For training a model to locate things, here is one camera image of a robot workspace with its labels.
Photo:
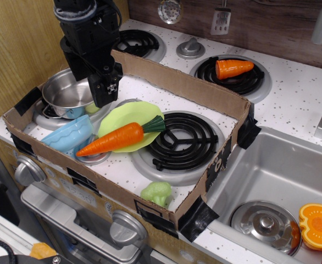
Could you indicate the front right black burner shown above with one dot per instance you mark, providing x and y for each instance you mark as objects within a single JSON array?
[{"x": 180, "y": 154}]

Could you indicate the silver stove knob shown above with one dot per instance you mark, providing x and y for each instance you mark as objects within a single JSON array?
[
  {"x": 92, "y": 159},
  {"x": 190, "y": 49}
]

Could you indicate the green toy broccoli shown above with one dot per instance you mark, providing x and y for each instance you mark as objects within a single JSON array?
[{"x": 157, "y": 192}]

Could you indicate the silver back stove knob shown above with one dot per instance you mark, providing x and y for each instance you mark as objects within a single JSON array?
[{"x": 190, "y": 49}]

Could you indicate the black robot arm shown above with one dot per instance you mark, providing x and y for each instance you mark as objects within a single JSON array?
[{"x": 75, "y": 6}]

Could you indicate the silver middle stove knob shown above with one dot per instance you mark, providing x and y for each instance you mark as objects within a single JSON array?
[{"x": 92, "y": 159}]

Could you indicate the black burner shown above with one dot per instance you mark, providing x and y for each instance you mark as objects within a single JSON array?
[
  {"x": 180, "y": 154},
  {"x": 141, "y": 43},
  {"x": 254, "y": 85}
]

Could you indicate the light green plastic plate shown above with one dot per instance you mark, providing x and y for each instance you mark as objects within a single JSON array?
[{"x": 140, "y": 112}]

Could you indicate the silver left oven knob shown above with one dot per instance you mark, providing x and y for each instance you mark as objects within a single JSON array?
[{"x": 28, "y": 172}]

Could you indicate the orange toy carrot piece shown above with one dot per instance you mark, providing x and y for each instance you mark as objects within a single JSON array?
[{"x": 225, "y": 69}]

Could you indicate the hanging silver strainer ladle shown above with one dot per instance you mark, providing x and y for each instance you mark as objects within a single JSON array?
[{"x": 170, "y": 11}]

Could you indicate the orange toy fruit half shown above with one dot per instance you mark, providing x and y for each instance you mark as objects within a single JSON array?
[{"x": 310, "y": 223}]

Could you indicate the cardboard fence with black tape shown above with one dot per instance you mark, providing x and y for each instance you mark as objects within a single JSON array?
[{"x": 192, "y": 216}]

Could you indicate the silver sink basin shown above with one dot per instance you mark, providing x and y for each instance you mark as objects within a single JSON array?
[{"x": 277, "y": 168}]

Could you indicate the orange toy carrot green top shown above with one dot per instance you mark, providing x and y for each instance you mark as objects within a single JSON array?
[{"x": 128, "y": 138}]

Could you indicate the back right black burner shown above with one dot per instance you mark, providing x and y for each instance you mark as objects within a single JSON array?
[{"x": 254, "y": 85}]

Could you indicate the orange object bottom left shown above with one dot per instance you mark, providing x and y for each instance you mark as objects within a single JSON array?
[{"x": 42, "y": 251}]

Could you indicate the silver oven knob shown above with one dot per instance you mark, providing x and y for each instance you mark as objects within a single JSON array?
[
  {"x": 125, "y": 229},
  {"x": 28, "y": 172}
]

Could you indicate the hanging silver spatula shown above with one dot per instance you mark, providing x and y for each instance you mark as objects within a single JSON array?
[{"x": 221, "y": 20}]

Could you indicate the silver right oven knob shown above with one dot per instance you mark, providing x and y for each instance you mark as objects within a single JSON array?
[{"x": 125, "y": 229}]

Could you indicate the silver oven door handle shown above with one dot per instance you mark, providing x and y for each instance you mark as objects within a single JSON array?
[{"x": 86, "y": 238}]

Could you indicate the small steel pot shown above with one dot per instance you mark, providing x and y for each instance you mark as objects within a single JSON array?
[{"x": 68, "y": 97}]

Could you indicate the light blue plastic bowl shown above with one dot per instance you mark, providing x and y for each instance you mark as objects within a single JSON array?
[{"x": 70, "y": 135}]

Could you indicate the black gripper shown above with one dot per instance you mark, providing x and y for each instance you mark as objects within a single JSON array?
[{"x": 89, "y": 37}]

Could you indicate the steel pot lid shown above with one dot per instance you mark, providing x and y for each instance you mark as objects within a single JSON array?
[{"x": 269, "y": 223}]

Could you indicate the back left black burner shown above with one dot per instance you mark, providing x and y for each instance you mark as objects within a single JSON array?
[{"x": 141, "y": 43}]

